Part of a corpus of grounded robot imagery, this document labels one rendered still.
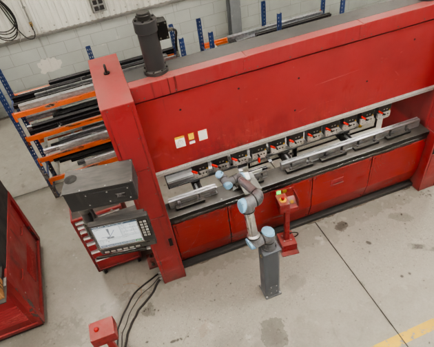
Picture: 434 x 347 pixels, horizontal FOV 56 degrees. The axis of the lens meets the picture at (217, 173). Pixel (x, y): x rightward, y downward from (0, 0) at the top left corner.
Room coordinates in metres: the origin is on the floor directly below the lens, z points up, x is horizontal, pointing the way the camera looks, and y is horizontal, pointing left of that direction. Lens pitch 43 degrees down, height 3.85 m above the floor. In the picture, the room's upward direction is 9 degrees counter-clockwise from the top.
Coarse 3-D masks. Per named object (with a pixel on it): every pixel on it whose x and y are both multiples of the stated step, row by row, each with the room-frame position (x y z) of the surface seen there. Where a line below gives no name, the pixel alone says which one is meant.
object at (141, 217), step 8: (104, 216) 2.14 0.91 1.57; (112, 216) 2.13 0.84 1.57; (120, 216) 2.09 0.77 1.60; (128, 216) 2.08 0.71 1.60; (136, 216) 2.07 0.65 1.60; (144, 216) 2.06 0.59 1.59; (88, 224) 2.06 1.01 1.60; (96, 224) 2.05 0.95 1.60; (104, 224) 2.04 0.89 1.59; (144, 224) 2.06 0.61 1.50; (144, 232) 2.06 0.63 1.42; (152, 232) 2.06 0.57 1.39; (96, 240) 2.04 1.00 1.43; (144, 240) 2.06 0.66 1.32; (152, 240) 2.06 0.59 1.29; (104, 248) 2.04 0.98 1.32; (112, 248) 2.04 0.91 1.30; (120, 248) 2.04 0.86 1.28; (128, 248) 2.05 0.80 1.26
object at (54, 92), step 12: (168, 48) 5.04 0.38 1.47; (132, 60) 4.88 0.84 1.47; (84, 72) 4.73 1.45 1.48; (60, 84) 4.55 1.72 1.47; (72, 84) 4.50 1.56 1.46; (84, 84) 4.53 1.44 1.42; (12, 96) 4.41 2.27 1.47; (24, 96) 4.41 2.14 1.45; (36, 96) 4.39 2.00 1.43; (48, 96) 4.29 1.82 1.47; (60, 96) 4.29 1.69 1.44; (24, 108) 4.18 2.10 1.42
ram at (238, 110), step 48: (336, 48) 3.15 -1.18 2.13; (384, 48) 3.26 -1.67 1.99; (432, 48) 3.39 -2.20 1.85; (192, 96) 2.84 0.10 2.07; (240, 96) 2.94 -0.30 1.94; (288, 96) 3.04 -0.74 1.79; (336, 96) 3.16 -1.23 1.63; (384, 96) 3.29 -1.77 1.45; (192, 144) 2.83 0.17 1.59; (240, 144) 2.93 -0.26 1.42
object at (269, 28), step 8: (304, 16) 5.38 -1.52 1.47; (312, 16) 5.41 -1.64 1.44; (320, 16) 5.29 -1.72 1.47; (328, 16) 5.28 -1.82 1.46; (272, 24) 5.29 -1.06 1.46; (288, 24) 5.18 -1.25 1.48; (296, 24) 5.16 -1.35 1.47; (240, 32) 5.17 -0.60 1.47; (248, 32) 5.16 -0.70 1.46; (256, 32) 5.08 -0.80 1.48; (264, 32) 5.05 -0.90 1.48; (232, 40) 5.10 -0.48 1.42; (240, 40) 5.05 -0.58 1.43
